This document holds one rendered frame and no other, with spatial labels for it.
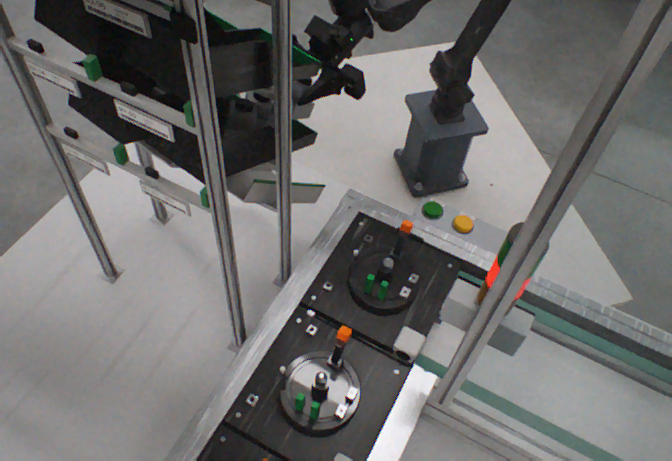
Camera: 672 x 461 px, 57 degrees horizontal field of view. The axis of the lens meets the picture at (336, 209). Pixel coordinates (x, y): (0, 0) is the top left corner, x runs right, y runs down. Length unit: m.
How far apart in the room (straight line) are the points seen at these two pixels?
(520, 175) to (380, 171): 0.35
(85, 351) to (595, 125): 1.03
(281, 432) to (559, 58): 2.74
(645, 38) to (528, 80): 2.74
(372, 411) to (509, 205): 0.66
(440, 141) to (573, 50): 2.26
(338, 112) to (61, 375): 0.90
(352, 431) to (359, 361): 0.12
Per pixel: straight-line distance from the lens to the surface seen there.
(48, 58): 0.89
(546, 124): 3.07
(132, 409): 1.25
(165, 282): 1.35
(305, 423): 1.07
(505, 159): 1.63
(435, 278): 1.23
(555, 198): 0.65
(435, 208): 1.33
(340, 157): 1.54
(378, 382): 1.12
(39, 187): 2.76
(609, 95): 0.55
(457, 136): 1.36
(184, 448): 1.10
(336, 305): 1.18
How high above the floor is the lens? 2.01
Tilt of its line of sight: 53 degrees down
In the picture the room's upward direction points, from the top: 6 degrees clockwise
